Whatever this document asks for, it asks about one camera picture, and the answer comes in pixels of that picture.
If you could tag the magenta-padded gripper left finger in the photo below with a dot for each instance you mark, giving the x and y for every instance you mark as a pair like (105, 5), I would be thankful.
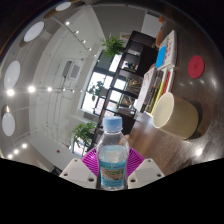
(77, 171)

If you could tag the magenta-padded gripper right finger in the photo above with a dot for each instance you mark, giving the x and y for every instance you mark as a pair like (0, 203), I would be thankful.
(146, 171)

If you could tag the clear water bottle blue cap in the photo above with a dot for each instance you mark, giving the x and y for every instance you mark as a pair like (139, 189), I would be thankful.
(112, 160)

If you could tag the potted green plant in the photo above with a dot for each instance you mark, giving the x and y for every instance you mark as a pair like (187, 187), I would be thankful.
(113, 45)
(83, 133)
(96, 89)

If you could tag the cream ceramic mug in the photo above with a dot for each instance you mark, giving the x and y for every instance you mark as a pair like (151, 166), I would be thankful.
(181, 118)

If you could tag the yellow-spined book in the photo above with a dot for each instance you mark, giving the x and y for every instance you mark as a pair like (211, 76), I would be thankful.
(160, 95)

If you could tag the dark-spined book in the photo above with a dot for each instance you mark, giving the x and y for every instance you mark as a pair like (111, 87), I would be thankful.
(154, 91)

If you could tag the white-covered book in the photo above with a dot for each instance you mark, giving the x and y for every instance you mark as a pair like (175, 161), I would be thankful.
(145, 88)

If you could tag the red and white book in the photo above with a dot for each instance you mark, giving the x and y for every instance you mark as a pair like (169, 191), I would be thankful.
(167, 81)

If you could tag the group of ceiling spotlights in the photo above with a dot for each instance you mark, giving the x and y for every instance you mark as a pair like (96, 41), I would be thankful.
(31, 89)

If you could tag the ceiling air conditioner unit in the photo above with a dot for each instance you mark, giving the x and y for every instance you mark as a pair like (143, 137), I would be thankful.
(74, 70)

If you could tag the black open shelf unit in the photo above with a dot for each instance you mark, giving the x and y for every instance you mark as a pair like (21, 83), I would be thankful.
(136, 66)

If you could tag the flat round red coaster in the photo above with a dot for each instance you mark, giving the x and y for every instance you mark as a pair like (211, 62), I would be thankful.
(196, 66)

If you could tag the group of round ceiling panels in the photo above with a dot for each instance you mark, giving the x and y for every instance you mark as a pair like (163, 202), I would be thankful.
(12, 74)

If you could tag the large white book blue patch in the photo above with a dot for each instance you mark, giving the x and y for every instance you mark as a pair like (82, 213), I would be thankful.
(169, 50)

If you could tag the group of orange chairs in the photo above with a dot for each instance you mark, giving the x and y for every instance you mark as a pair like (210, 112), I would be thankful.
(159, 35)

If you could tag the white wall board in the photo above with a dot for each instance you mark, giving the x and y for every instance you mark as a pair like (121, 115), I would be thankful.
(151, 25)

